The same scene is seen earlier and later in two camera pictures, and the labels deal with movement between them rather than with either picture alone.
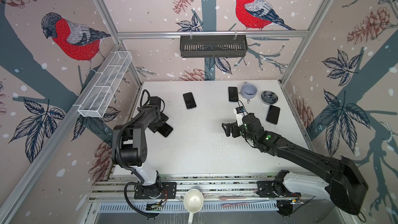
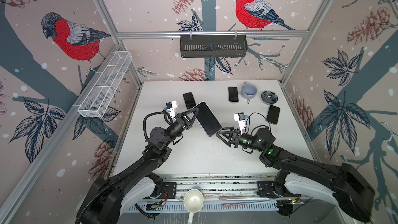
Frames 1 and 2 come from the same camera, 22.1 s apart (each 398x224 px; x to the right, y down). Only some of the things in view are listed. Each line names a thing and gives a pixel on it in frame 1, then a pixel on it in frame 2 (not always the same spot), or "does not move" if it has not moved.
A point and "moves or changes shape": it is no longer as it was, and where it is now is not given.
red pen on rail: (234, 204) does not move
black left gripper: (157, 126) to (182, 122)
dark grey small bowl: (269, 97) does not move
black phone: (165, 129) moves or changes shape
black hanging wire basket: (213, 46) does not move
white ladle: (193, 200) does not move
